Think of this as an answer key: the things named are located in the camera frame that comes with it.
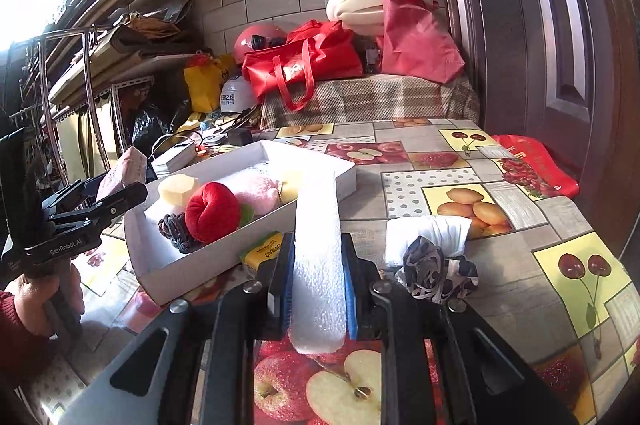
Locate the white foam strip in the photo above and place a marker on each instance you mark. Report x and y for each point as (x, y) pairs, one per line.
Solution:
(317, 255)

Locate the red plush ball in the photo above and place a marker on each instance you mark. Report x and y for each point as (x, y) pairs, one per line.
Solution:
(212, 212)

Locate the cream foam roll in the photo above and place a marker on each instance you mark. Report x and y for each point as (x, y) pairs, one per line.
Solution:
(355, 5)

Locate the cream foam block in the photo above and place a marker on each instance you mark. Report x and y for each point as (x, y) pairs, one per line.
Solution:
(177, 190)

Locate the yellow shopping bag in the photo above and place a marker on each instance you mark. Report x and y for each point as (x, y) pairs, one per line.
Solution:
(202, 85)

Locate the white cloth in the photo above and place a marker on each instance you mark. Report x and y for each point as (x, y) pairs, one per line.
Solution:
(425, 230)

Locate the dark braided scrunchie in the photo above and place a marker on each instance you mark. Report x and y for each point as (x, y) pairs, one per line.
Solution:
(177, 232)

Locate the black white patterned scrunchie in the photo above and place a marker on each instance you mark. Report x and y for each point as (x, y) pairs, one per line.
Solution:
(435, 272)

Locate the white plastic case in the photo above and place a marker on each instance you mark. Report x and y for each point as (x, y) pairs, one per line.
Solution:
(172, 160)

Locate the yellow sponge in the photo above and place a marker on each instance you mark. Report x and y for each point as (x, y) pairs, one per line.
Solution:
(287, 187)

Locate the yellow green packet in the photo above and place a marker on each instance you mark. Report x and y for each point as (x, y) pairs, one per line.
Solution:
(260, 250)

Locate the pink red fabric bag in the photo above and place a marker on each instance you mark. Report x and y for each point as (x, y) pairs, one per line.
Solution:
(420, 37)

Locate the brown door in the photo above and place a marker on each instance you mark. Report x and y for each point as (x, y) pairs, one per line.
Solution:
(525, 30)

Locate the white helmet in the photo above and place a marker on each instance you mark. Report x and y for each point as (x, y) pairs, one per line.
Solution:
(237, 97)

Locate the plaid furniture cover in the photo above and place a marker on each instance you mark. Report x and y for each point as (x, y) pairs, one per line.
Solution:
(375, 100)

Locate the brown bag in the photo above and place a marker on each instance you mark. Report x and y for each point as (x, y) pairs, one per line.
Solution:
(150, 27)

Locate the black power adapter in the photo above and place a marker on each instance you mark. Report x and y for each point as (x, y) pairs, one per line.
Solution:
(240, 137)

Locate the fruit print tablecloth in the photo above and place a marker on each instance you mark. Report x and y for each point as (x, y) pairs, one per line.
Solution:
(525, 230)

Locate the metal clothes rack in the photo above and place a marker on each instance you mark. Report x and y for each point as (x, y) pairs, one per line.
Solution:
(87, 95)

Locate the black plastic bag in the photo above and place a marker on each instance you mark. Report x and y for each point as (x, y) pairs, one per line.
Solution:
(147, 127)

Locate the pink helmet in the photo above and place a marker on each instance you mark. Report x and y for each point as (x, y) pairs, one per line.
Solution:
(257, 37)

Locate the red tote bag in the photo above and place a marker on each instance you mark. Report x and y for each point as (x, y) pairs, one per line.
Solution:
(315, 55)

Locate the white cardboard box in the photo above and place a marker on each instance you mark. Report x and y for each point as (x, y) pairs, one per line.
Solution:
(160, 265)

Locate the pink plush cloth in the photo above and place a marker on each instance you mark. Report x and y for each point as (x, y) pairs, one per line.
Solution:
(257, 197)

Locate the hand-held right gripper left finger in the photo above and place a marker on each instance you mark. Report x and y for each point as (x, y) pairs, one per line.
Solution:
(286, 300)

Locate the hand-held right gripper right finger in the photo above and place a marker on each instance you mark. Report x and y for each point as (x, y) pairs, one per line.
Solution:
(351, 305)

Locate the person's left hand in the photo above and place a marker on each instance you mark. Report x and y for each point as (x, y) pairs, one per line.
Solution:
(32, 305)

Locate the red plastic bag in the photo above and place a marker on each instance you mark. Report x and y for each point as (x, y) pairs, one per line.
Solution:
(537, 165)

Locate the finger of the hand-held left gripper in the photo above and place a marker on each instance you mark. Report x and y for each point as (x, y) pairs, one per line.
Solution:
(120, 205)
(70, 197)

